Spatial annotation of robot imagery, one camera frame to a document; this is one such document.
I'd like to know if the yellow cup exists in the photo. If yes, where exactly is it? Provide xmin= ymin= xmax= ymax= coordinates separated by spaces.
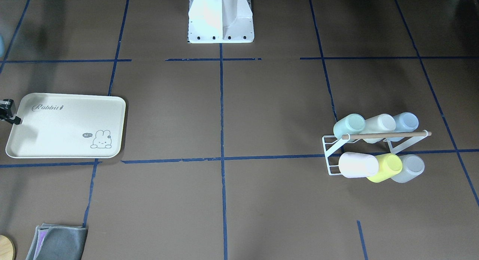
xmin=366 ymin=153 xmax=403 ymax=183

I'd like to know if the wooden stand with round base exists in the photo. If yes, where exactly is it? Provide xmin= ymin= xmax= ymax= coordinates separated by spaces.
xmin=0 ymin=235 xmax=16 ymax=260

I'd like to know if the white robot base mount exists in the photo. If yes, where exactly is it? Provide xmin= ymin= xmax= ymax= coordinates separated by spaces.
xmin=187 ymin=0 xmax=255 ymax=44

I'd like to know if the pink cup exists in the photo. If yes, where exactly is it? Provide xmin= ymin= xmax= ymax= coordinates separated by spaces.
xmin=338 ymin=152 xmax=379 ymax=178

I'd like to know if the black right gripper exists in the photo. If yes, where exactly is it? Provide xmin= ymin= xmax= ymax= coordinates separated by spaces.
xmin=0 ymin=99 xmax=22 ymax=125

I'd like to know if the grey folded cloth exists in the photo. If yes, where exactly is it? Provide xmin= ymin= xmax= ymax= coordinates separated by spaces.
xmin=26 ymin=223 xmax=88 ymax=260

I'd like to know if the cream rabbit tray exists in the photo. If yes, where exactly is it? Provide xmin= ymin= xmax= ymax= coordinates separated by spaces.
xmin=6 ymin=93 xmax=126 ymax=158

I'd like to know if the blue cup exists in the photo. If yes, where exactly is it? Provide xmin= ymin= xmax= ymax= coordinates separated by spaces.
xmin=392 ymin=112 xmax=419 ymax=133

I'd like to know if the cream cup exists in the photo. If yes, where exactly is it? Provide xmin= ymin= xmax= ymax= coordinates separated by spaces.
xmin=361 ymin=113 xmax=396 ymax=134

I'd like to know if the green cup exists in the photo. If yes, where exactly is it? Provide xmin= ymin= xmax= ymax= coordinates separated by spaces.
xmin=333 ymin=113 xmax=366 ymax=139

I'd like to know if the grey cup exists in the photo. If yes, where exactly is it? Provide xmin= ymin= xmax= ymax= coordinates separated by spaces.
xmin=391 ymin=154 xmax=425 ymax=183

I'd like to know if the white wire cup rack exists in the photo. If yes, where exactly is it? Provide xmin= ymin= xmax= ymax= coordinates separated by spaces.
xmin=321 ymin=130 xmax=432 ymax=176

